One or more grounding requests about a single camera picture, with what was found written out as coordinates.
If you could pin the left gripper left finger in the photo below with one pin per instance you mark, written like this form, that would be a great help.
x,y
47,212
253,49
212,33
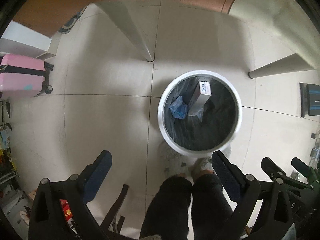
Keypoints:
x,y
92,177

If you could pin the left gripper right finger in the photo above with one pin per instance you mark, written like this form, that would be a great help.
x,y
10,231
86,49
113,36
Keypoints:
x,y
230,176

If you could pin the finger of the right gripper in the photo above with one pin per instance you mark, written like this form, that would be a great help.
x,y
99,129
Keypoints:
x,y
272,170
301,167

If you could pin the black trash bag liner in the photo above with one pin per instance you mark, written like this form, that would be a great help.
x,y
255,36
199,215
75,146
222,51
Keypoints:
x,y
208,128

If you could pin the white round trash bin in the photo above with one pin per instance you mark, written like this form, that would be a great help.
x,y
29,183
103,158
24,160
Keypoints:
x,y
160,114

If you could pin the right grey slipper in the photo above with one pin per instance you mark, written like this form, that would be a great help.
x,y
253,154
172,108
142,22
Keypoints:
x,y
201,166

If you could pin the grey slipper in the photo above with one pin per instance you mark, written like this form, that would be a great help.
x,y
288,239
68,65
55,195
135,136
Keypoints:
x,y
201,166
174,164

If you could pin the red packet on floor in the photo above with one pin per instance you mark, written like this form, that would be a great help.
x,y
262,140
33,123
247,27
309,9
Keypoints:
x,y
67,211

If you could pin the dark wooden chair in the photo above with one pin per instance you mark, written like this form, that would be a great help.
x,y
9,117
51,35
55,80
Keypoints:
x,y
112,226

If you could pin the left grey slipper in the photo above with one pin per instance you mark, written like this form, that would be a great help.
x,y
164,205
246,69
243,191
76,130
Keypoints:
x,y
174,164

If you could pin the person's black trousers legs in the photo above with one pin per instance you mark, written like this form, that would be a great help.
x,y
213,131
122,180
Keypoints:
x,y
167,214

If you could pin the black blue exercise bench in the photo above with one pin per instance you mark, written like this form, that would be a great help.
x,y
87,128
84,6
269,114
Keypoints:
x,y
310,99

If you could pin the blue crumpled plastic bag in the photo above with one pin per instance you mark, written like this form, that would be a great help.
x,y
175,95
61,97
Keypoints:
x,y
178,108

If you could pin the white blue medicine box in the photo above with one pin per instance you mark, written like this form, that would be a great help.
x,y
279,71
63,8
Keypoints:
x,y
201,95

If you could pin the right table leg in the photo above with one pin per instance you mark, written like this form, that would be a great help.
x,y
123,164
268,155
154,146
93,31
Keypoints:
x,y
289,64

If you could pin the table leg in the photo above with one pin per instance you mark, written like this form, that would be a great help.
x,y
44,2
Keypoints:
x,y
289,64
124,15

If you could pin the pink suitcase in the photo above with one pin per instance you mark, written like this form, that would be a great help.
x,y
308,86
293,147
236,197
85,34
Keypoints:
x,y
24,77

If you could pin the left table leg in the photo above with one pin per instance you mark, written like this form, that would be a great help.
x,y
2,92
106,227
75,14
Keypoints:
x,y
124,15

